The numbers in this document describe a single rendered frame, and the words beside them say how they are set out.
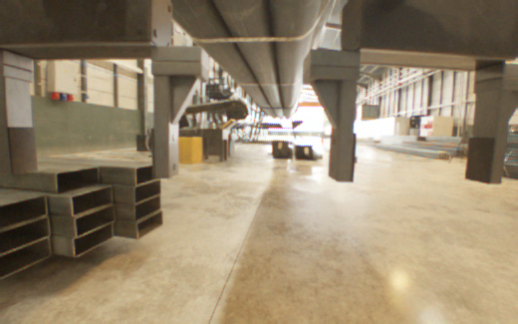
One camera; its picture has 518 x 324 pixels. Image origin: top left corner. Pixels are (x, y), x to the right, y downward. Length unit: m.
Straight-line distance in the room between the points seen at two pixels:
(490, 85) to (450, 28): 0.07
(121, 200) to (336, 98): 1.42
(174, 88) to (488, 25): 0.25
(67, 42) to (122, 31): 0.04
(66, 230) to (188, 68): 1.30
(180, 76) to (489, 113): 0.26
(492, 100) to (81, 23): 0.33
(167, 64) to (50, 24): 0.09
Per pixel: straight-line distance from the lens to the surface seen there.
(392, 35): 0.22
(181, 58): 0.21
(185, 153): 5.56
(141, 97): 11.70
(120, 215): 1.58
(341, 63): 0.21
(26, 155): 0.29
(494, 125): 0.28
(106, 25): 0.23
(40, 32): 0.26
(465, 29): 0.26
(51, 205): 1.49
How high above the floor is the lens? 0.69
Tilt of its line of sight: 7 degrees down
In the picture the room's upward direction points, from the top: 1 degrees clockwise
